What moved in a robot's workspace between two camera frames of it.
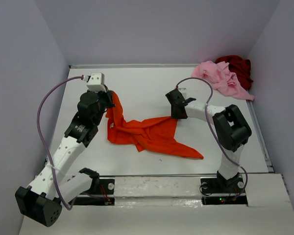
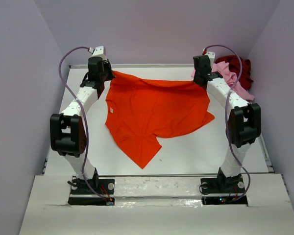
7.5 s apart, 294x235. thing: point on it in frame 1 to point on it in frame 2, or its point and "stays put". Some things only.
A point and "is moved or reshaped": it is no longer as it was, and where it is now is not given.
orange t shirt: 157,135 is moved or reshaped
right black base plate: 216,185 stays put
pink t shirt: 218,74 stays put
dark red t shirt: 240,67 stays put
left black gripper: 108,98 to 108,74
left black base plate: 103,195 stays put
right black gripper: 177,104 to 201,80
